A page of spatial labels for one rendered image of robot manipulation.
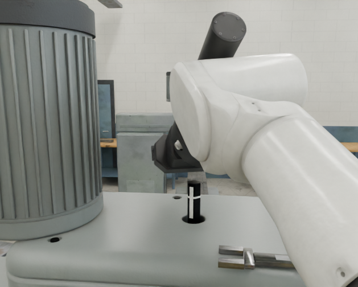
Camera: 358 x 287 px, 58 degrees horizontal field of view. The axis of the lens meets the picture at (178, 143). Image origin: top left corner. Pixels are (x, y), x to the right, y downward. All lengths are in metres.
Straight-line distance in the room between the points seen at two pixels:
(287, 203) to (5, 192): 0.38
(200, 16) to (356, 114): 3.78
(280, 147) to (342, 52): 7.28
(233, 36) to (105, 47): 7.06
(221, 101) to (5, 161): 0.32
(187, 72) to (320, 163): 0.14
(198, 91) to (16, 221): 0.33
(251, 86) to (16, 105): 0.29
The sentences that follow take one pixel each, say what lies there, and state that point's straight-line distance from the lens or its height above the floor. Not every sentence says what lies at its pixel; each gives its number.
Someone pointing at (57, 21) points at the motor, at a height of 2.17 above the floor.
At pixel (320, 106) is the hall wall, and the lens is 7.36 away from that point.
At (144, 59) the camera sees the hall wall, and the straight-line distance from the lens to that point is 7.13.
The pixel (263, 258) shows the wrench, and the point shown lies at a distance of 0.41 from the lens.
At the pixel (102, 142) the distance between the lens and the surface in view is 6.83.
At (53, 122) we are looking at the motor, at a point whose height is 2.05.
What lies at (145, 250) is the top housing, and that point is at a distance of 0.43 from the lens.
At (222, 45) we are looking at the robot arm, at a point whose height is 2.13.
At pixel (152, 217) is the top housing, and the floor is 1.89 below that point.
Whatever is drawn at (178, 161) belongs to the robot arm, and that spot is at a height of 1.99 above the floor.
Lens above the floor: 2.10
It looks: 11 degrees down
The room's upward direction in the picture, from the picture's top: straight up
